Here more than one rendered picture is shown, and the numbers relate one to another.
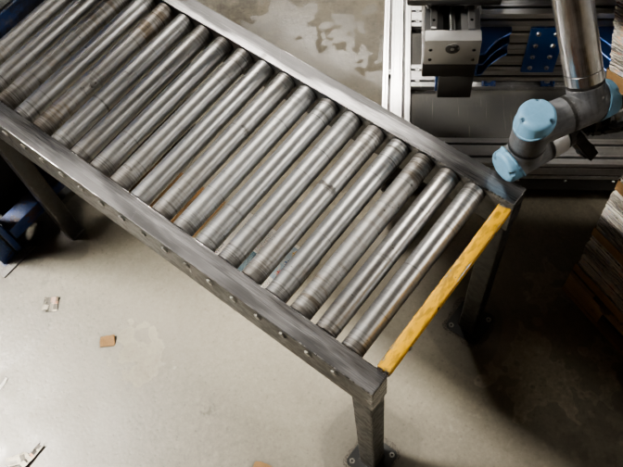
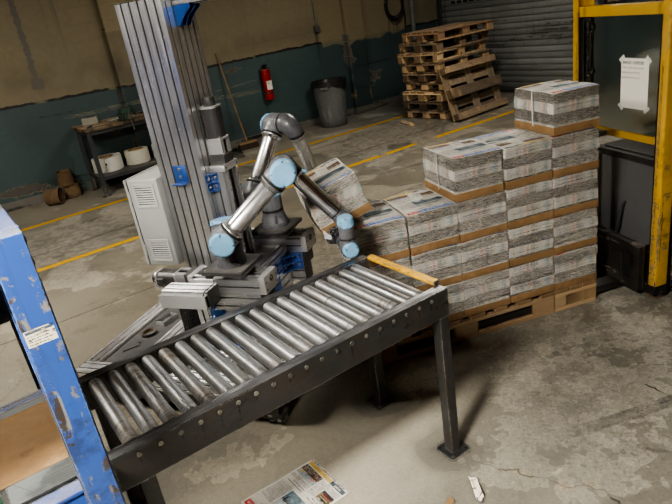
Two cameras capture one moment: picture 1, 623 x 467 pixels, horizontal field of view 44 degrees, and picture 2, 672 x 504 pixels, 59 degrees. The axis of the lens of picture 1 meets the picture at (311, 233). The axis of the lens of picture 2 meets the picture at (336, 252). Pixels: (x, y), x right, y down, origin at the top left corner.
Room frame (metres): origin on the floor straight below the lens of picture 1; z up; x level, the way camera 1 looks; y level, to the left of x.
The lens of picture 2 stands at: (0.39, 2.06, 1.88)
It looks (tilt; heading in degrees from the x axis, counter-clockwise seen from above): 22 degrees down; 281
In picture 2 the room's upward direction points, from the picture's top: 9 degrees counter-clockwise
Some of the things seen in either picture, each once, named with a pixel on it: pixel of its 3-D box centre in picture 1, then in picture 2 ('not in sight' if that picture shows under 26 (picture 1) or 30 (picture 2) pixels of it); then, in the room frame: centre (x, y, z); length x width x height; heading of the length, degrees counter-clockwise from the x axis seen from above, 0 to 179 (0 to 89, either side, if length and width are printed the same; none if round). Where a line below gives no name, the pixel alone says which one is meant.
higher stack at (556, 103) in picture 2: not in sight; (555, 196); (-0.30, -1.42, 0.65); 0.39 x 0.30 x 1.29; 114
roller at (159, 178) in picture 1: (204, 132); (266, 338); (1.06, 0.20, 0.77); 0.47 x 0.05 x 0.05; 133
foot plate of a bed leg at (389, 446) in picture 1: (372, 458); (452, 447); (0.42, -0.06, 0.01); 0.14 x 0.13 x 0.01; 133
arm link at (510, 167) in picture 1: (522, 155); (348, 247); (0.81, -0.46, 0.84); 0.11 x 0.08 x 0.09; 112
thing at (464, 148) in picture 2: not in sight; (460, 148); (0.24, -1.18, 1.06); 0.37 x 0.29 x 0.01; 115
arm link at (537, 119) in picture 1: (540, 125); (345, 226); (0.81, -0.48, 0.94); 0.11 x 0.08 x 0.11; 104
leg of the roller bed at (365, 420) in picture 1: (370, 431); (446, 385); (0.42, -0.06, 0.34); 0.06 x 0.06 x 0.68; 43
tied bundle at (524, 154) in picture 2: not in sight; (509, 158); (-0.03, -1.30, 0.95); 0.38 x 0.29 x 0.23; 115
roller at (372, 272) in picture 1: (389, 250); (373, 288); (0.68, -0.15, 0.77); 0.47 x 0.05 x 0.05; 133
